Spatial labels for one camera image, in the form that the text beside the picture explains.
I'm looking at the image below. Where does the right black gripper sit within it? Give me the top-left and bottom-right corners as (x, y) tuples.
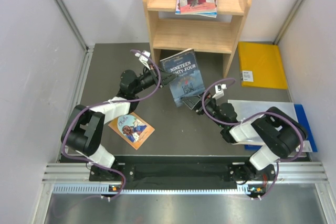
(181, 90), (226, 129)

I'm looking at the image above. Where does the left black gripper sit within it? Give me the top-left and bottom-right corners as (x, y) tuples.
(132, 62), (179, 95)

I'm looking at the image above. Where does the dark Nineteen Eighty-Four book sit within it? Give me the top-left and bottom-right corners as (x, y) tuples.
(160, 48), (205, 107)

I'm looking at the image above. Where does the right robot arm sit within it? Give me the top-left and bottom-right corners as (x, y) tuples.
(182, 93), (308, 182)

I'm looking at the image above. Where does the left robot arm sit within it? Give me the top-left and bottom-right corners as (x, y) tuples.
(61, 66), (178, 180)

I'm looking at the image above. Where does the wooden two-tier shelf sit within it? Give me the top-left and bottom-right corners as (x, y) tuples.
(142, 0), (252, 77)

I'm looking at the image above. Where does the clear plastic file folder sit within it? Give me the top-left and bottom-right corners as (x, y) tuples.
(228, 100), (298, 146)

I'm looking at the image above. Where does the orange Othello picture book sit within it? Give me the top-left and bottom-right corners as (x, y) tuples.
(108, 112), (155, 150)

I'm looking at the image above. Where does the yellow file folder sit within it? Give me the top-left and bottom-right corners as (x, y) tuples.
(238, 42), (288, 89)

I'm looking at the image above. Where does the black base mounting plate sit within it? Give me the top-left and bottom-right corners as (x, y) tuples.
(88, 163), (276, 189)

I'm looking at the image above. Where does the blue file folder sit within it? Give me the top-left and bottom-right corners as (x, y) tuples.
(238, 101), (318, 152)

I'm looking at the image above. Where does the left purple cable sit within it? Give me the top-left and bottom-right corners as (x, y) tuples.
(60, 49), (161, 203)

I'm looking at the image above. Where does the purple cable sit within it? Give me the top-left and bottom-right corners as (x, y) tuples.
(60, 49), (161, 203)
(202, 78), (305, 201)

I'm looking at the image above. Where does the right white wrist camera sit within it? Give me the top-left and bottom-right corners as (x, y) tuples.
(213, 84), (227, 100)

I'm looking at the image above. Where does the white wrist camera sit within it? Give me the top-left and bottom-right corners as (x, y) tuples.
(134, 50), (151, 70)
(213, 84), (227, 100)

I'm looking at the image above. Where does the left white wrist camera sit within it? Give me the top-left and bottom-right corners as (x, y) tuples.
(134, 50), (151, 70)

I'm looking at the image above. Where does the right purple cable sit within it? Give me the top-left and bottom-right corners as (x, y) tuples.
(202, 78), (305, 201)

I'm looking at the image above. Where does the aluminium front rail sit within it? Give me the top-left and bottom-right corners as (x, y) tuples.
(42, 162), (328, 197)

